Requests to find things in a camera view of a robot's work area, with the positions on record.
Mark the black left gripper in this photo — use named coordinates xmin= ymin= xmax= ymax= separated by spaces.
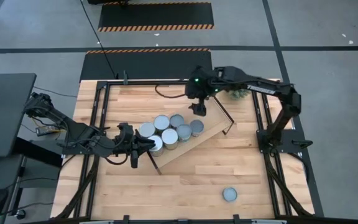
xmin=114 ymin=123 xmax=157 ymax=169

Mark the peaches label tin can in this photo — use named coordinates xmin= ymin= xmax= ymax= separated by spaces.
xmin=147 ymin=134 xmax=165 ymax=157

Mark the tomato label tin can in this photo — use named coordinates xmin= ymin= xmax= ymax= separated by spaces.
xmin=189 ymin=119 xmax=205 ymax=138

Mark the mixed vegetables label tin can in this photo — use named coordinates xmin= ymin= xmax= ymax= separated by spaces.
xmin=176 ymin=124 xmax=193 ymax=142

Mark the oranges label tin can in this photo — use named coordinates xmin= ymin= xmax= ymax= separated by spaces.
xmin=161 ymin=128 xmax=179 ymax=151

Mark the small green potted plant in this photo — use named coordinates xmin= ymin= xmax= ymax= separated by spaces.
xmin=230 ymin=88 xmax=251 ymax=100

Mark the black hazard striped floor mat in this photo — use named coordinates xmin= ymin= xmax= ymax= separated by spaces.
xmin=97 ymin=1 xmax=215 ymax=32
xmin=79 ymin=48 xmax=214 ymax=82

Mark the small black electronics box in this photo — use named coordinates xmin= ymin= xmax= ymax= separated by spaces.
xmin=35 ymin=126 xmax=57 ymax=137

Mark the black desk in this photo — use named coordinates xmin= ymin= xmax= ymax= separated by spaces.
xmin=0 ymin=73 xmax=37 ymax=159

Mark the wooden shelf with black frame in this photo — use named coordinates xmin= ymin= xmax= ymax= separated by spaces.
xmin=144 ymin=90 xmax=235 ymax=177

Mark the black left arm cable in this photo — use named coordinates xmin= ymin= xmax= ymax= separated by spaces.
xmin=104 ymin=154 xmax=129 ymax=166

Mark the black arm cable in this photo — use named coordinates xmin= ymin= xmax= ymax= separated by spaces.
xmin=104 ymin=154 xmax=129 ymax=166
xmin=154 ymin=84 xmax=188 ymax=100

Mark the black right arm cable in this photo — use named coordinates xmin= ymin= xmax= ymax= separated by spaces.
xmin=154 ymin=84 xmax=188 ymax=100

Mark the black aluminium table frame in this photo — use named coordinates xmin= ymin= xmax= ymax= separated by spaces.
xmin=53 ymin=79 xmax=315 ymax=224

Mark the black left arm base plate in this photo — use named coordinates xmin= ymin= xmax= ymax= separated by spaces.
xmin=61 ymin=130 xmax=107 ymax=156

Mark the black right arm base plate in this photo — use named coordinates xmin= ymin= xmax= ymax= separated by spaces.
xmin=256 ymin=129 xmax=313 ymax=154

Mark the thin grey floor cable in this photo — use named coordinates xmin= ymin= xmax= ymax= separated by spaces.
xmin=32 ymin=85 xmax=79 ymax=99

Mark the thin black floor cable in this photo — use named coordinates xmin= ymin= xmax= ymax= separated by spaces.
xmin=79 ymin=0 xmax=119 ymax=79

